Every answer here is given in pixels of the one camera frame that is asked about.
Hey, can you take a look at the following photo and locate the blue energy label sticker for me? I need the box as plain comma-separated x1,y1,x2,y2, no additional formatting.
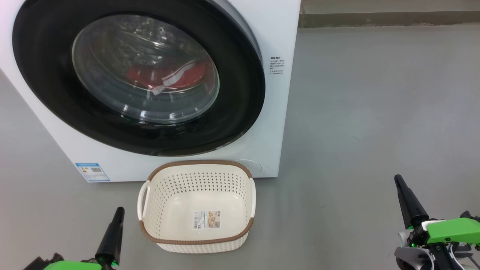
75,162,111,183

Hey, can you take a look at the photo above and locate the grey baseboard strip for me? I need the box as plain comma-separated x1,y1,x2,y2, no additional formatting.
299,10,480,29

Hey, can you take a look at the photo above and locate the printed label sticker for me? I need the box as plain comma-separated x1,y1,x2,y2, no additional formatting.
193,210,221,229

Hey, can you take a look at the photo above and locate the cream perforated basket brown rim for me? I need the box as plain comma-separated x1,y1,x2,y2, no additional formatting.
137,160,257,254

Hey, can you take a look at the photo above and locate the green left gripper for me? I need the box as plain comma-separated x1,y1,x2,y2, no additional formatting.
44,207,125,270

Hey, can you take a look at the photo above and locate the white front-load washing machine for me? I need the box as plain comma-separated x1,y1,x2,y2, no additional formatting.
0,0,302,183

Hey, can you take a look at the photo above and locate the washing machine glass door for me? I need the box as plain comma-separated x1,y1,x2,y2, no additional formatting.
12,0,266,157

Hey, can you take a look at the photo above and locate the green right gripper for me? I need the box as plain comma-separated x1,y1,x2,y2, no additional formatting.
394,175,480,270

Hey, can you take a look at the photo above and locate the grey round plate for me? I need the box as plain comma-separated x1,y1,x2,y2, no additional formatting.
233,159,263,177

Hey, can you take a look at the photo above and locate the red white-trimmed garment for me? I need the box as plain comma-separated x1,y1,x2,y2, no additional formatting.
125,60,210,95

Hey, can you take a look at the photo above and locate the steel washing machine drum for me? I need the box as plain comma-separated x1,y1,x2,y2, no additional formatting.
75,15,219,122

